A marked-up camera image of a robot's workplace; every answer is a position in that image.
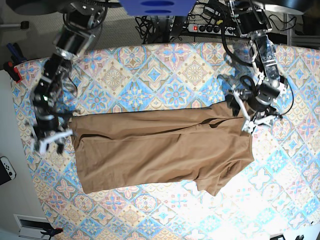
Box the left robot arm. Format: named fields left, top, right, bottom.
left=220, top=0, right=288, bottom=134

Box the white power strip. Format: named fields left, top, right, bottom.
left=187, top=23, right=237, bottom=37

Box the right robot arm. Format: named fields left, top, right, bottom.
left=29, top=0, right=110, bottom=154

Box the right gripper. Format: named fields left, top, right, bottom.
left=25, top=109, right=74, bottom=154

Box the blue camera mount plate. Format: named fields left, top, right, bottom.
left=119, top=0, right=196, bottom=16

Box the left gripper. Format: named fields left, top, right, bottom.
left=226, top=82, right=282, bottom=134

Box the patterned tile tablecloth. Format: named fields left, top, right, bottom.
left=11, top=43, right=320, bottom=240

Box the orange black bottom clamp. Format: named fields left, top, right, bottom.
left=40, top=228, right=63, bottom=238

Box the red black table clamp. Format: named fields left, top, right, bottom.
left=3, top=61, right=22, bottom=83

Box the white game controller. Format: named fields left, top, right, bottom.
left=0, top=156, right=16, bottom=185

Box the white floor vent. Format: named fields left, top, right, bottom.
left=13, top=214, right=51, bottom=240

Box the blue handled tool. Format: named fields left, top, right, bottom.
left=6, top=43, right=27, bottom=65

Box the brown t-shirt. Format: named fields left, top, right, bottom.
left=69, top=101, right=254, bottom=196

